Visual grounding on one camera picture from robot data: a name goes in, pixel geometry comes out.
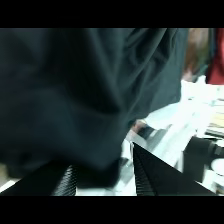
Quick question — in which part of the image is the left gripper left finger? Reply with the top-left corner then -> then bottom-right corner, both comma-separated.
0,162 -> 78,197

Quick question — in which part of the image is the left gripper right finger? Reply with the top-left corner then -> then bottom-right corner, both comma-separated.
132,141 -> 216,197

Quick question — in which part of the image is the black garment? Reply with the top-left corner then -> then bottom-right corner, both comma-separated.
0,27 -> 190,190

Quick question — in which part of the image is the red garment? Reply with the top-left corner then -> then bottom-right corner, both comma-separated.
205,27 -> 224,86

